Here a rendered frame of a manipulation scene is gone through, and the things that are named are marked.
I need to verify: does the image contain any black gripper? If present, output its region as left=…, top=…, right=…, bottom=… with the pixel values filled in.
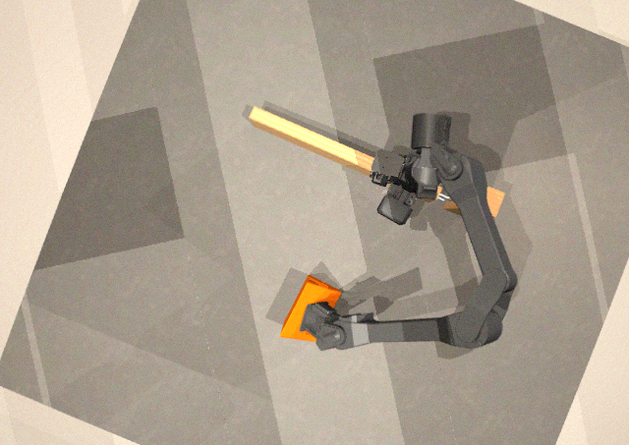
left=377, top=151, right=421, bottom=225

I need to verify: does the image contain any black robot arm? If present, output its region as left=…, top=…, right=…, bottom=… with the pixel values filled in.
left=299, top=113, right=518, bottom=351

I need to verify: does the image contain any brown wooden post with slot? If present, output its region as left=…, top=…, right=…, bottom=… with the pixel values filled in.
left=443, top=187, right=504, bottom=217

